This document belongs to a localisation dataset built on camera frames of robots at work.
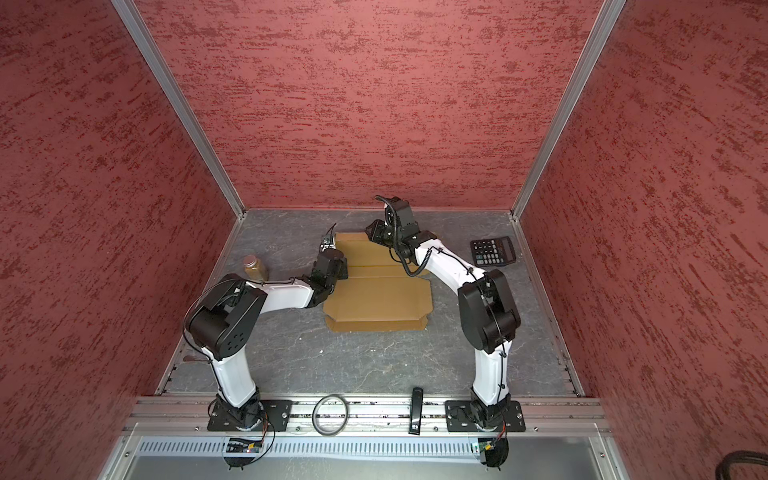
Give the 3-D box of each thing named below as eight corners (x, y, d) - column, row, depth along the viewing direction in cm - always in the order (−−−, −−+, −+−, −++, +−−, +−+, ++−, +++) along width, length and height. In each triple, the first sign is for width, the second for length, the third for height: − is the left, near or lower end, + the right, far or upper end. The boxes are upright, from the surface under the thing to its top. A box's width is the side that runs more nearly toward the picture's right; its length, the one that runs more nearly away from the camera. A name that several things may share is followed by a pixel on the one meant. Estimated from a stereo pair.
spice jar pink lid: (253, 285, 101) (241, 266, 93) (258, 273, 104) (246, 254, 96) (266, 285, 101) (254, 267, 93) (270, 273, 104) (259, 254, 96)
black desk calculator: (474, 267, 107) (477, 261, 104) (469, 242, 115) (471, 236, 112) (514, 267, 107) (517, 261, 104) (506, 242, 115) (509, 236, 112)
